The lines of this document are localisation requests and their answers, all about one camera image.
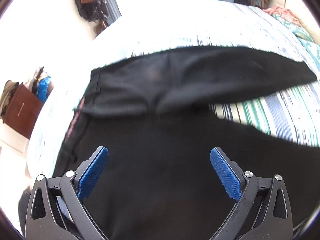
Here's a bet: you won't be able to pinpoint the clothes pile on cabinet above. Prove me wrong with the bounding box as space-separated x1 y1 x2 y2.
1 67 54 119

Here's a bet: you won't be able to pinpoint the teal patterned pillow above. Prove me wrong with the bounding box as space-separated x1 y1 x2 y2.
271 13 319 68

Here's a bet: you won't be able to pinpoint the black pants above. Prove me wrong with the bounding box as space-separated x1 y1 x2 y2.
52 47 319 239

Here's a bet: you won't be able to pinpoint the hanging dark bags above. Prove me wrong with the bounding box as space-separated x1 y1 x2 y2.
74 0 110 35

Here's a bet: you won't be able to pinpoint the pink cloth on bed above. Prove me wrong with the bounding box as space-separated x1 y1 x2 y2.
263 6 302 27

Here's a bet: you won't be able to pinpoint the striped blue green bed sheet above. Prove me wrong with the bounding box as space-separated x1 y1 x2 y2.
26 0 319 178

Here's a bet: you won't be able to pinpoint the brown wooden cabinet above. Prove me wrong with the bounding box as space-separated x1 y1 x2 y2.
3 84 44 139

